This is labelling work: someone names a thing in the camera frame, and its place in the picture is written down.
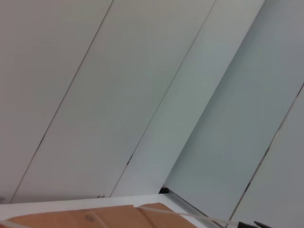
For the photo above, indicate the brown cardboard box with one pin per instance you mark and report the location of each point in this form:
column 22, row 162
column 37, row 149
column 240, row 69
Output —
column 71, row 218

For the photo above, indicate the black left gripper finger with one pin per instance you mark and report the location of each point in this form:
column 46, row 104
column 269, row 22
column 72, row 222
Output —
column 244, row 225
column 261, row 225

